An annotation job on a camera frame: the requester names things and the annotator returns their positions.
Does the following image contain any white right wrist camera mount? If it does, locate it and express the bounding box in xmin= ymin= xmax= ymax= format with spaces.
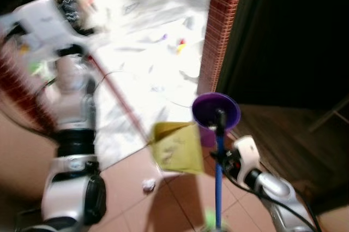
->
xmin=231 ymin=135 xmax=260 ymax=176

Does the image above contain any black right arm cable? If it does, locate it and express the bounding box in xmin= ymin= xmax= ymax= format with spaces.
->
xmin=209 ymin=153 xmax=318 ymax=232

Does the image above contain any white crumpled paper ball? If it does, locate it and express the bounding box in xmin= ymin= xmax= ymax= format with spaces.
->
xmin=142 ymin=179 xmax=158 ymax=192

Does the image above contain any purple round bowl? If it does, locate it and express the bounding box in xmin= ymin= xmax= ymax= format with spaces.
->
xmin=191 ymin=92 xmax=242 ymax=148

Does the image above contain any small colourful toy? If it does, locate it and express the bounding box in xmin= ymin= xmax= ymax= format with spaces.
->
xmin=175 ymin=38 xmax=188 ymax=54

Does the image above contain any grey furniture frame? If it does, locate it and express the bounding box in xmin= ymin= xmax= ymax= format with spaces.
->
xmin=309 ymin=97 xmax=349 ymax=134

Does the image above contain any blue-handled broom with green bristles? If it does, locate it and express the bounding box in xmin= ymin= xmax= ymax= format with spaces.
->
xmin=204 ymin=108 xmax=231 ymax=232

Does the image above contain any yellow-green dustpan with red handle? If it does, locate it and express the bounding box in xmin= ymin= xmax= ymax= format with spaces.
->
xmin=85 ymin=51 xmax=207 ymax=177

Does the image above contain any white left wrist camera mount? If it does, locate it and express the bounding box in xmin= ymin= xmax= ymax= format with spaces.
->
xmin=0 ymin=0 xmax=91 ymax=58

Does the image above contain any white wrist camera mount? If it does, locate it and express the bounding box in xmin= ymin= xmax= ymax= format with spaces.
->
xmin=231 ymin=135 xmax=260 ymax=176
xmin=0 ymin=0 xmax=91 ymax=58

